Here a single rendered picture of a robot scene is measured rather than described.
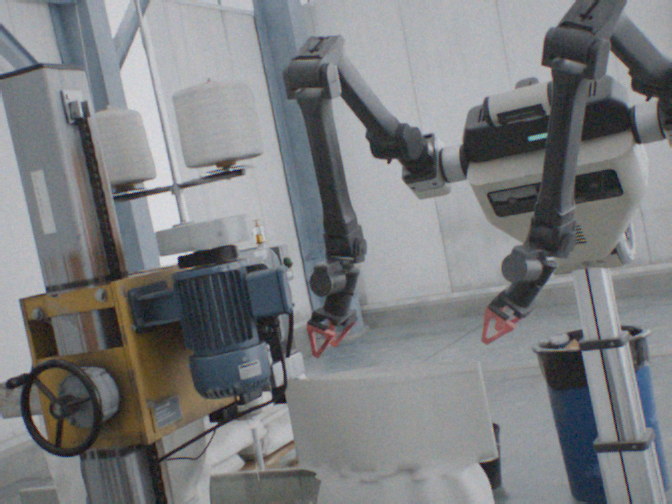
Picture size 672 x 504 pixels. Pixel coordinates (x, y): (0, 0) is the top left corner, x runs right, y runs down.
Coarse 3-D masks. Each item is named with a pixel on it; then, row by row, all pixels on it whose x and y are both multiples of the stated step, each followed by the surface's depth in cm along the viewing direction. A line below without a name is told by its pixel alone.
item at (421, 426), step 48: (288, 384) 229; (336, 384) 218; (384, 384) 211; (432, 384) 210; (480, 384) 207; (336, 432) 221; (384, 432) 213; (432, 432) 211; (480, 432) 209; (336, 480) 220; (384, 480) 213; (432, 480) 208; (480, 480) 212
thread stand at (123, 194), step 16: (144, 32) 209; (144, 48) 210; (208, 80) 205; (160, 112) 210; (208, 176) 208; (224, 176) 206; (128, 192) 212; (144, 192) 215; (160, 192) 214; (176, 192) 210; (176, 224) 210
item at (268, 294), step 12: (252, 276) 189; (264, 276) 189; (276, 276) 189; (252, 288) 189; (264, 288) 189; (276, 288) 189; (288, 288) 195; (252, 300) 189; (264, 300) 189; (276, 300) 189; (288, 300) 190; (252, 312) 189; (264, 312) 189; (276, 312) 189; (288, 312) 189; (276, 324) 193
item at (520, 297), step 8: (512, 288) 201; (520, 288) 200; (528, 288) 199; (536, 288) 199; (504, 296) 201; (512, 296) 201; (520, 296) 200; (528, 296) 200; (536, 296) 201; (512, 304) 200; (520, 304) 201; (528, 304) 201; (520, 312) 199
